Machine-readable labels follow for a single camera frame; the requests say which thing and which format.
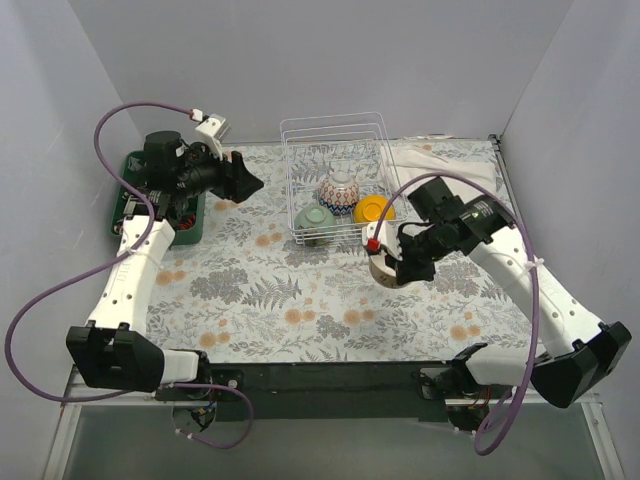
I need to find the aluminium frame rail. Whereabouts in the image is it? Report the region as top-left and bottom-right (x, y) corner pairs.
(45, 362), (625, 479)

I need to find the light green flower bowl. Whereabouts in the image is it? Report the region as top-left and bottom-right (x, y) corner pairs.
(294, 204), (337, 246)

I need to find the floral patterned table mat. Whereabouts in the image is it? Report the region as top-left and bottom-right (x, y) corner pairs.
(146, 144), (530, 363)

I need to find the yellow bowl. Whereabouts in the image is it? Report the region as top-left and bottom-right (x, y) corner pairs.
(353, 195), (388, 224)

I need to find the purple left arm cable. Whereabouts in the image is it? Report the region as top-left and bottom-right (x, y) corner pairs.
(3, 102), (255, 449)

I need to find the white bowl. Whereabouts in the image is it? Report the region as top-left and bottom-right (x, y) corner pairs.
(368, 254), (400, 289)

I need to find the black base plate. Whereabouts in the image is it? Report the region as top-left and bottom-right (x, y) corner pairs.
(154, 360), (514, 424)

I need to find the white folded cloth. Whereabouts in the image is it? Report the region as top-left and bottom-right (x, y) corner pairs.
(380, 146), (498, 195)

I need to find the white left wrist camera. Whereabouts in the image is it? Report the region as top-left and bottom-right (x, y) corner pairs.
(190, 109), (230, 159)

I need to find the green compartment organizer tray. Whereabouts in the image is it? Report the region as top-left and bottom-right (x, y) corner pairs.
(108, 150), (206, 247)

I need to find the orange patterned bowl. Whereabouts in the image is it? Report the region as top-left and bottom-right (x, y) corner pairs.
(317, 171), (360, 216)

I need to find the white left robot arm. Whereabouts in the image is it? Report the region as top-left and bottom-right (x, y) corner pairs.
(66, 125), (264, 400)

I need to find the white wire dish rack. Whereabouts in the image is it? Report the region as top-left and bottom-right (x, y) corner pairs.
(280, 112), (399, 246)

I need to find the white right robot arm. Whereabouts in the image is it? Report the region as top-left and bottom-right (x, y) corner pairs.
(370, 172), (632, 408)

